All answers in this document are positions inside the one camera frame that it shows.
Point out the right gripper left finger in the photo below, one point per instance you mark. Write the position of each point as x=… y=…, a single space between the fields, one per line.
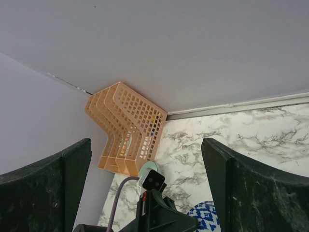
x=44 y=196

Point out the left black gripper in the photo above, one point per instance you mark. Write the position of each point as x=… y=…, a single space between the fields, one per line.
x=153 y=215

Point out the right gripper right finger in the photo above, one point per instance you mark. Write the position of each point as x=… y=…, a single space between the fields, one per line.
x=250 y=196

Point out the red patterned bowl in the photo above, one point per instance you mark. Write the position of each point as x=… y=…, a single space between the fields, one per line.
x=205 y=213

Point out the light teal bowl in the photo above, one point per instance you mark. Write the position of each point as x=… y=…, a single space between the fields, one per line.
x=150 y=165

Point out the orange plastic file organizer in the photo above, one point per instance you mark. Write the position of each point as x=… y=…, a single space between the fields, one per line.
x=133 y=125

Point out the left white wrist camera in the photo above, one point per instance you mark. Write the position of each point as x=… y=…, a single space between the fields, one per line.
x=149 y=180

